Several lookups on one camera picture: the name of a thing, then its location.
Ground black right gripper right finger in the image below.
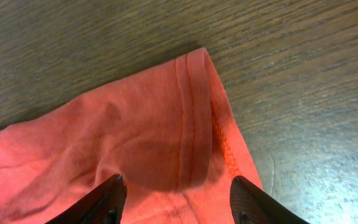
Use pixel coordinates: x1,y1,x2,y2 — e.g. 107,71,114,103
229,175,308,224

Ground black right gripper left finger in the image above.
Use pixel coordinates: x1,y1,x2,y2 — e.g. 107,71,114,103
47,175,127,224

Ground red soccer t-shirt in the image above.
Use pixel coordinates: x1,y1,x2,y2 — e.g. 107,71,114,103
0,48,261,223

